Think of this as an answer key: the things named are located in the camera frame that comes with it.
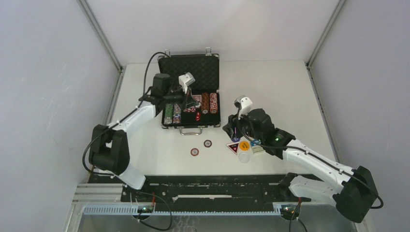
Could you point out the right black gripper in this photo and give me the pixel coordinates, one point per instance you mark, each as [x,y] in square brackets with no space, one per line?
[231,124]

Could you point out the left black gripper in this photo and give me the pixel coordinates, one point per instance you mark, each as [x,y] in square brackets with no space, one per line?
[190,102]

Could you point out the orange black poker chip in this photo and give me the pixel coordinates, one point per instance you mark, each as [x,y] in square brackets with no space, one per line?
[207,143]

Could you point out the red poker chip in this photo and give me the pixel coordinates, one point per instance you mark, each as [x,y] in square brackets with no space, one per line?
[194,152]

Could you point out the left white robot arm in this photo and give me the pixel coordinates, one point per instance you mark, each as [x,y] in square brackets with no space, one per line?
[109,146]

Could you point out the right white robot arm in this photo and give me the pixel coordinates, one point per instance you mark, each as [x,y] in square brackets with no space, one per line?
[352,191]

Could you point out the red playing card deck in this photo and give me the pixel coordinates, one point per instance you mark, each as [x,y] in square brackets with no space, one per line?
[198,98]

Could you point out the orange chip stack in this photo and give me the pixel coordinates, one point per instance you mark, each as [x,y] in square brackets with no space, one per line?
[205,103]

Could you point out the mixed chip stack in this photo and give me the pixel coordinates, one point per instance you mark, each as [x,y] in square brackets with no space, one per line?
[176,114]
[168,114]

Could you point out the left mixed chip stack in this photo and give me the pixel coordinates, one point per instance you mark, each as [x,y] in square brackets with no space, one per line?
[168,114]

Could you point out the red white chip stack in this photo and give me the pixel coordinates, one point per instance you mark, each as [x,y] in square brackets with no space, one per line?
[213,103]

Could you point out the orange big blind button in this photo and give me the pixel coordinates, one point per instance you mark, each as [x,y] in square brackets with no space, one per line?
[244,146]

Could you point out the blue striped card box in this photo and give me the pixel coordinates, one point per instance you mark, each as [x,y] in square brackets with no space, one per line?
[256,149]

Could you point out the red triangular all-in button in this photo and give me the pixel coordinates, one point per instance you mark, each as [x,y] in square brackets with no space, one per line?
[233,147]

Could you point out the clear dealer button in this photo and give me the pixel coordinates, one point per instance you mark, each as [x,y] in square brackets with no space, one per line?
[244,157]

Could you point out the black aluminium poker case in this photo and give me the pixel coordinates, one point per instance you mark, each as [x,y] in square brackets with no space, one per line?
[205,68]

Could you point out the right controller board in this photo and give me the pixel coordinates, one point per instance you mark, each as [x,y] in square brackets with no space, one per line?
[288,210]

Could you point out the controller board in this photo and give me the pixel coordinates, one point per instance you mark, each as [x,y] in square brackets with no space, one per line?
[288,210]
[145,209]

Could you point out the left controller board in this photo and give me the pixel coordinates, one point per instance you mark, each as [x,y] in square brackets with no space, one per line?
[145,209]

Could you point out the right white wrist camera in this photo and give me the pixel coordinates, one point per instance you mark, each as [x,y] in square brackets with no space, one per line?
[243,104]

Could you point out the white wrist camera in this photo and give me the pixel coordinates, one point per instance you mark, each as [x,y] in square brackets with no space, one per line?
[185,81]
[243,104]

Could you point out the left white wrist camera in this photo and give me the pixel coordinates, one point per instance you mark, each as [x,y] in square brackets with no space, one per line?
[185,81]

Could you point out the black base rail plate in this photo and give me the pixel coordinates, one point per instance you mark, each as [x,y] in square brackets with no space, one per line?
[211,192]

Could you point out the white cable duct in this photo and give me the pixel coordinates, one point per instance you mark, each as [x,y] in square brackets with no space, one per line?
[127,210]

